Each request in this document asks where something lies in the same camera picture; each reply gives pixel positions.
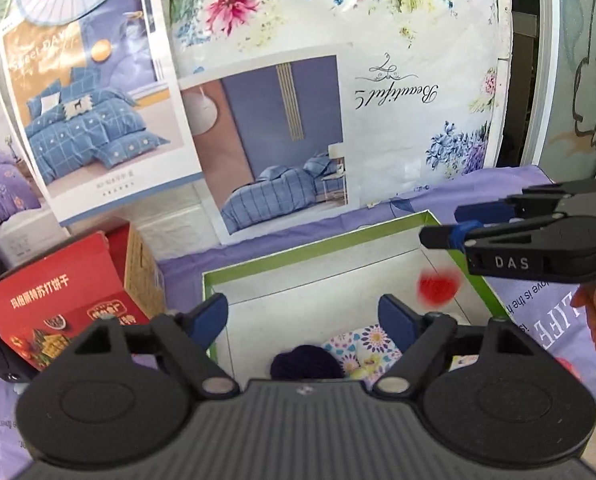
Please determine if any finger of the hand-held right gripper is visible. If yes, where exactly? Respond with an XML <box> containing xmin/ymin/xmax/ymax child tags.
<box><xmin>454</xmin><ymin>178</ymin><xmax>596</xmax><ymax>225</ymax></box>
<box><xmin>419</xmin><ymin>211</ymin><xmax>569</xmax><ymax>252</ymax></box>

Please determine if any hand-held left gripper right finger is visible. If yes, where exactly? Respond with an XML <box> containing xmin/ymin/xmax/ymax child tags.
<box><xmin>373</xmin><ymin>294</ymin><xmax>534</xmax><ymax>398</ymax></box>

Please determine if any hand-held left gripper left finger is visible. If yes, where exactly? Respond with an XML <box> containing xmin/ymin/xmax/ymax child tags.
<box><xmin>73</xmin><ymin>292</ymin><xmax>241</xmax><ymax>402</ymax></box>

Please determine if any red pompom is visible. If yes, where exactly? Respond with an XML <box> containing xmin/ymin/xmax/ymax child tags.
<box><xmin>417</xmin><ymin>269</ymin><xmax>462</xmax><ymax>307</ymax></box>

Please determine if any green cardboard box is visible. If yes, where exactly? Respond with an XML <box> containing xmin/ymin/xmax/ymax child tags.
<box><xmin>201</xmin><ymin>210</ymin><xmax>516</xmax><ymax>377</ymax></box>

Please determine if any floral patterned cloth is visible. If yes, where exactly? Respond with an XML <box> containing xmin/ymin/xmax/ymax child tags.
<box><xmin>323</xmin><ymin>324</ymin><xmax>478</xmax><ymax>382</ymax></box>

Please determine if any purple printed blanket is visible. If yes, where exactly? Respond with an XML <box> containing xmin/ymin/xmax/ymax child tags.
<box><xmin>0</xmin><ymin>164</ymin><xmax>596</xmax><ymax>480</ymax></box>

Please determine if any dark blue sock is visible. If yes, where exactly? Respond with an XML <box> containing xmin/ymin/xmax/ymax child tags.
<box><xmin>270</xmin><ymin>344</ymin><xmax>343</xmax><ymax>382</ymax></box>

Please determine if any red biscuit box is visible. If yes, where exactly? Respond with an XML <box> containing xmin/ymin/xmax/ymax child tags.
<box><xmin>0</xmin><ymin>224</ymin><xmax>167</xmax><ymax>374</ymax></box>

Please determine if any white floral printed sheet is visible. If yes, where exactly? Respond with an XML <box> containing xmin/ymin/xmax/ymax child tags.
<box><xmin>155</xmin><ymin>0</ymin><xmax>511</xmax><ymax>211</ymax></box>

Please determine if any blue plaid bedding poster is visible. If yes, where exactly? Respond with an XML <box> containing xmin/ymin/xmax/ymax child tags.
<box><xmin>0</xmin><ymin>0</ymin><xmax>205</xmax><ymax>226</ymax></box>

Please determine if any purple bedding poster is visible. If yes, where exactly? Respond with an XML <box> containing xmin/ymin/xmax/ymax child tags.
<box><xmin>0</xmin><ymin>57</ymin><xmax>71</xmax><ymax>268</ymax></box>

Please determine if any grey window frame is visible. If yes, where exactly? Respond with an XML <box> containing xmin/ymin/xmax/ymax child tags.
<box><xmin>520</xmin><ymin>0</ymin><xmax>596</xmax><ymax>172</ymax></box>

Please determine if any blue wall bedroom poster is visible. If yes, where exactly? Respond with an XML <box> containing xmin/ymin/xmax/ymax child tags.
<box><xmin>178</xmin><ymin>42</ymin><xmax>361</xmax><ymax>246</ymax></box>

